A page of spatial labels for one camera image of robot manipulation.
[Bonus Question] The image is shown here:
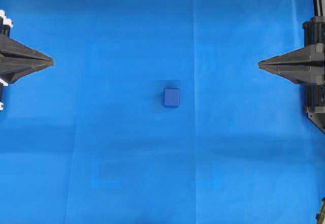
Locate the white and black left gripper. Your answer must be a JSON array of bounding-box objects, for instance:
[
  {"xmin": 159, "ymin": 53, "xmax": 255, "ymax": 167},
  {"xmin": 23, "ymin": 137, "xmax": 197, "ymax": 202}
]
[{"xmin": 0, "ymin": 9, "xmax": 55, "ymax": 111}]

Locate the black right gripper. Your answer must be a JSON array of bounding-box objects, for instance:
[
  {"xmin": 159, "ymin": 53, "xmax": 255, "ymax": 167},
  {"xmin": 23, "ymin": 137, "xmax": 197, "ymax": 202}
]
[{"xmin": 258, "ymin": 15, "xmax": 325, "ymax": 113}]

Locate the blue cube block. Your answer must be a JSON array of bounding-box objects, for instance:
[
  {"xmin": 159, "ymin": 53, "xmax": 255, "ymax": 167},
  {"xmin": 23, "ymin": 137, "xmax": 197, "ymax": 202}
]
[{"xmin": 163, "ymin": 88, "xmax": 180, "ymax": 108}]

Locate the blue table cloth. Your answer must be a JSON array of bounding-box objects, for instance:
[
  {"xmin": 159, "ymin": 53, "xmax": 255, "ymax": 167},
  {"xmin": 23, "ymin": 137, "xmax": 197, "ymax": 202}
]
[{"xmin": 1, "ymin": 0, "xmax": 324, "ymax": 223}]

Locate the yellowish object at right edge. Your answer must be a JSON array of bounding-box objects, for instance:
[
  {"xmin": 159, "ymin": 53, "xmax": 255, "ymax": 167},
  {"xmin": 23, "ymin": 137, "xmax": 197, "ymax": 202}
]
[{"xmin": 315, "ymin": 197, "xmax": 325, "ymax": 224}]

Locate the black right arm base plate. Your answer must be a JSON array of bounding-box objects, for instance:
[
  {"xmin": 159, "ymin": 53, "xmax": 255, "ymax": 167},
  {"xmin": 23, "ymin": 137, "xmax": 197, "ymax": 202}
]
[{"xmin": 303, "ymin": 85, "xmax": 324, "ymax": 133}]

